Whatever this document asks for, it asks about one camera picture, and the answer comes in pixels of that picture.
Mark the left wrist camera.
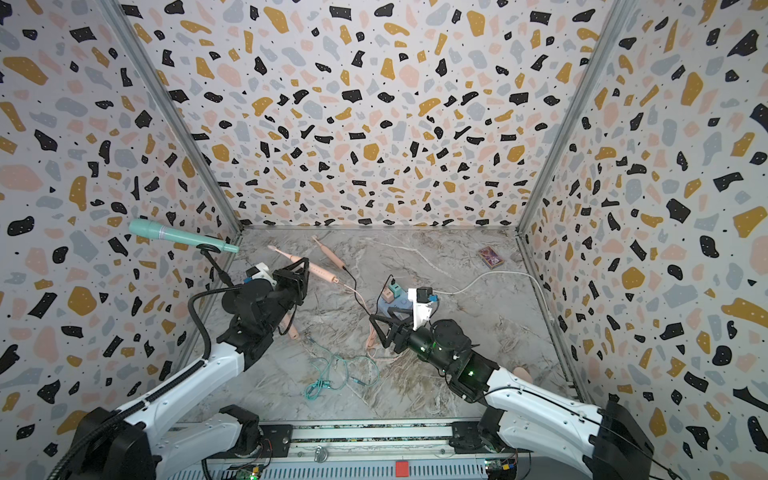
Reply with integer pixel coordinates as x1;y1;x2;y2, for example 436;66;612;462
244;263;275;285

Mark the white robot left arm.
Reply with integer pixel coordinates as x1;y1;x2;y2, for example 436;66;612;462
49;258;310;479

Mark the teal coiled cable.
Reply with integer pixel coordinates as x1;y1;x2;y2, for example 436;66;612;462
302;338;382;402

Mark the light blue power strip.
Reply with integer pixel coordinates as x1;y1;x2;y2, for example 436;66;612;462
377;291;413;316

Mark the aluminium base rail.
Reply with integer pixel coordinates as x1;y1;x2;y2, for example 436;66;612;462
110;416;625;480

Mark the pink toothbrush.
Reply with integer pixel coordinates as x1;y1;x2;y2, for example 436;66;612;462
312;236;347;270
278;310;299;340
268;245;340;284

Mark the small colourful card box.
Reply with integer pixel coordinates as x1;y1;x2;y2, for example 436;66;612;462
478;246;504;269

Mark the black microphone stand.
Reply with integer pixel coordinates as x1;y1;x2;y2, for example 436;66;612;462
196;243;235;287

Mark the teal plug adapter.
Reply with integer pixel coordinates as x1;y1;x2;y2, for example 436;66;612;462
389;284;403;298

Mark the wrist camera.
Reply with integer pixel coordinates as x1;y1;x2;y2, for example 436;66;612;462
244;263;275;285
407;287;438;331

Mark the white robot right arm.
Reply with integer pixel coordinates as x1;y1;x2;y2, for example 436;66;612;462
369;308;654;479

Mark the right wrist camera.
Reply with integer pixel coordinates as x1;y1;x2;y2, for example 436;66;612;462
407;287;438;331

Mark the mint green microphone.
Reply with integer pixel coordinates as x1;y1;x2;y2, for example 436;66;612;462
129;219;239;253

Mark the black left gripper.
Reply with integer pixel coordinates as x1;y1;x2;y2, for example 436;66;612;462
265;258;314;337

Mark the white power strip cable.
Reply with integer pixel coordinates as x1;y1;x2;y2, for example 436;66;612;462
431;268;553;325

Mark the pink round cap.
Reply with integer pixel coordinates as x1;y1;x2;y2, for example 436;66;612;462
513;367;533;383

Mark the black charging cable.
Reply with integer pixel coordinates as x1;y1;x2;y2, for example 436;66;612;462
343;267;397;317

